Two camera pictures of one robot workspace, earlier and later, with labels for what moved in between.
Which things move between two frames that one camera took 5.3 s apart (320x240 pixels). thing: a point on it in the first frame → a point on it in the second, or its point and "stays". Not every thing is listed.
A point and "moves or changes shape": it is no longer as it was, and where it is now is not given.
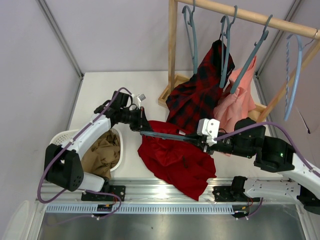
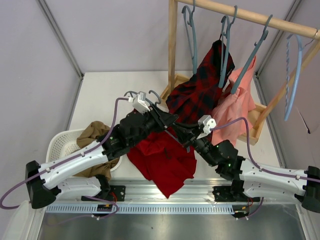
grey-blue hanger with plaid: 226,31 stays
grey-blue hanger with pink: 246,67 stays
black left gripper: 142,118 → 158,117
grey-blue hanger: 169,135 moves or changes shape
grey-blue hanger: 190,27 stays
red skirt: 186,165 moves or changes shape
